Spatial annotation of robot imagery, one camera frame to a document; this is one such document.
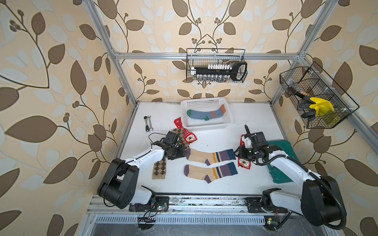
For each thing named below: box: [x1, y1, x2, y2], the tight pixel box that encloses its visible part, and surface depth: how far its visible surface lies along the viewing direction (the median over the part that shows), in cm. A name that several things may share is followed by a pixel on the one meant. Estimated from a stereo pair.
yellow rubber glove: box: [309, 96, 336, 118], surface depth 68 cm
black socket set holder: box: [190, 61, 248, 82], surface depth 86 cm
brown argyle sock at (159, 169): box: [152, 158, 167, 180], surface depth 88 cm
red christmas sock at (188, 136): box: [173, 117, 198, 145], surface depth 101 cm
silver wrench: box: [147, 115, 154, 131], surface depth 110 cm
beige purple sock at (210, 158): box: [186, 148, 236, 167], surface depth 93 cm
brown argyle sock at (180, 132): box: [171, 127, 191, 150], surface depth 101 cm
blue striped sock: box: [187, 104, 227, 121], surface depth 112 cm
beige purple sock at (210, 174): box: [184, 161, 238, 184], surface depth 87 cm
